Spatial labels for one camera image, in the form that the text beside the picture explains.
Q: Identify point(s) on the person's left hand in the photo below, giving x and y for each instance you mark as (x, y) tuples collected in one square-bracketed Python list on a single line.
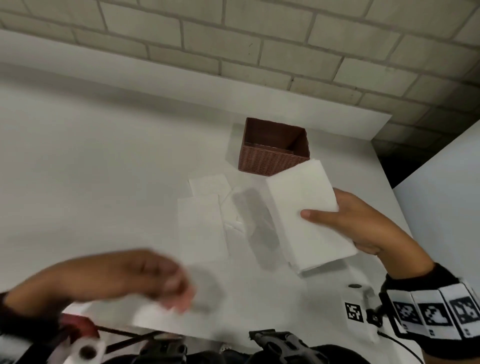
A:
[(123, 273)]

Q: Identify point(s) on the person's right hand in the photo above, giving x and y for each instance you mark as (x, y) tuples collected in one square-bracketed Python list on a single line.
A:
[(375, 232)]

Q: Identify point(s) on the stack of white napkins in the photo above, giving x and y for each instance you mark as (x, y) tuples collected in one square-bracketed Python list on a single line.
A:
[(300, 187)]

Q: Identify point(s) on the brown wicker basket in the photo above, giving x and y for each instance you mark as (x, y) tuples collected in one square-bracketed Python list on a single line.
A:
[(262, 161)]

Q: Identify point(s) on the person's black clothing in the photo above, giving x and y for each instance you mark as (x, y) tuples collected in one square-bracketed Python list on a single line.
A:
[(225, 358)]

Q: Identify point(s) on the red chair seat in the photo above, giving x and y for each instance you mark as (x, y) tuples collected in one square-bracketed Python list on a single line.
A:
[(80, 324)]

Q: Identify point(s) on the large partition panel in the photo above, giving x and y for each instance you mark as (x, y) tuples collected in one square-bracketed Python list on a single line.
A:
[(450, 206)]

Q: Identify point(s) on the black chest harness buckle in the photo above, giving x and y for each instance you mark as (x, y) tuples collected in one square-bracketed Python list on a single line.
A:
[(165, 354), (285, 348)]

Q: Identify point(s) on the right marker wristband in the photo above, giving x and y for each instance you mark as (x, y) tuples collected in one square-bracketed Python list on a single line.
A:
[(431, 311)]

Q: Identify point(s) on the marker wristband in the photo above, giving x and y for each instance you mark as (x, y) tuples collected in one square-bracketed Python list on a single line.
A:
[(431, 311), (22, 330)]

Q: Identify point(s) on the left marker wristband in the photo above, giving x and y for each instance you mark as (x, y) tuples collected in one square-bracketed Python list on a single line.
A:
[(22, 330)]

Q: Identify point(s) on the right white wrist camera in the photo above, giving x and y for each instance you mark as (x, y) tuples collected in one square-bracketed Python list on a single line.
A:
[(360, 292)]

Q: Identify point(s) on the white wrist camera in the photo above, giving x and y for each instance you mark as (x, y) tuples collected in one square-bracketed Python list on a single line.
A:
[(360, 292), (80, 350)]

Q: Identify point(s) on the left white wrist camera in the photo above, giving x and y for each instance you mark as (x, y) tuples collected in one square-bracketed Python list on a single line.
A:
[(80, 350)]

